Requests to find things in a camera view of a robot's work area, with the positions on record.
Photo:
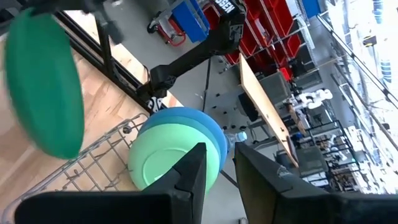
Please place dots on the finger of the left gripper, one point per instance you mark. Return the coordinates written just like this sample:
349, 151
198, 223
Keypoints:
28, 7

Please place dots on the dark green plate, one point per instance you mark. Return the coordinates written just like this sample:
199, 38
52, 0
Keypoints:
43, 87

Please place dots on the blue plate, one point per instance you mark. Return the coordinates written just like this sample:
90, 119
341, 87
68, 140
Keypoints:
199, 116

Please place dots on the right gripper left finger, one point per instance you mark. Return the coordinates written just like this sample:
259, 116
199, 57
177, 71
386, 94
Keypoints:
161, 202

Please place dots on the blue storage bin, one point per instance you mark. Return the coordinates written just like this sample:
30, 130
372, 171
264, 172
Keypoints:
189, 18

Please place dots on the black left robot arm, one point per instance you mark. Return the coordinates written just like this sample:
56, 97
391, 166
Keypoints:
199, 49

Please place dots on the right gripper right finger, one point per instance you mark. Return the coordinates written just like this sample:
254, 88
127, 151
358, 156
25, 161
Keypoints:
295, 199

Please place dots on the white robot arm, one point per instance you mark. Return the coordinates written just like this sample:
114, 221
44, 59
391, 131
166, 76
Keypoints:
314, 98

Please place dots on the black aluminium table frame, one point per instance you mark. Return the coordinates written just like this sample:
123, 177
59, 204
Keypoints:
93, 53

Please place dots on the wooden table top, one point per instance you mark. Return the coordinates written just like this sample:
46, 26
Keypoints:
258, 93

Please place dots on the shelf with red bins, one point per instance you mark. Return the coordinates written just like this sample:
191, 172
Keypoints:
273, 28

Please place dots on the teal plate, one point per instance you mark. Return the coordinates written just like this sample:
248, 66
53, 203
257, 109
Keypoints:
155, 155

